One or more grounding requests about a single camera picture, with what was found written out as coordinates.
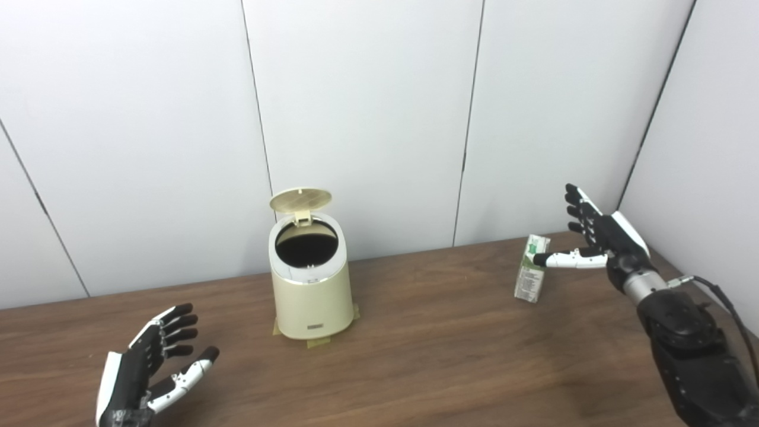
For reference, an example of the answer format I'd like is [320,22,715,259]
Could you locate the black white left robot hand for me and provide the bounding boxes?
[95,303,220,427]

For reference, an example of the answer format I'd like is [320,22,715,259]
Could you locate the cream round bin lid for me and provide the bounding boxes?
[269,188,333,227]

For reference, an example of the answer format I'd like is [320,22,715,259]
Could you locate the green white milk carton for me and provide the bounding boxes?
[514,234,551,304]

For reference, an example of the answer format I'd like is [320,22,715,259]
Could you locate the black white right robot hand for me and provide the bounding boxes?
[532,183,660,292]

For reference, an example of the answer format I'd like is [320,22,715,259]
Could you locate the cream-colored round bin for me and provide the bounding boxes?
[268,212,355,340]

